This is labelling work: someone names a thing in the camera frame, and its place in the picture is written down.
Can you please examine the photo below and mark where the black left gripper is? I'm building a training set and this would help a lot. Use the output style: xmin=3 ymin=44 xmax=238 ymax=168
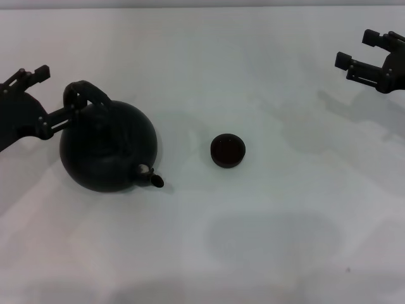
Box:
xmin=0 ymin=65 xmax=85 ymax=153

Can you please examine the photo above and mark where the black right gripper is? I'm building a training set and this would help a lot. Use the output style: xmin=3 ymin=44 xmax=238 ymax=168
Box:
xmin=334 ymin=28 xmax=405 ymax=95

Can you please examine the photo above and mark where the black round teapot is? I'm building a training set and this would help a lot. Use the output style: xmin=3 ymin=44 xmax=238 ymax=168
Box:
xmin=59 ymin=79 xmax=166 ymax=193

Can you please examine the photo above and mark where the small dark teacup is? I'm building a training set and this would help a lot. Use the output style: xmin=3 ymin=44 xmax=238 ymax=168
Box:
xmin=210 ymin=133 xmax=247 ymax=168

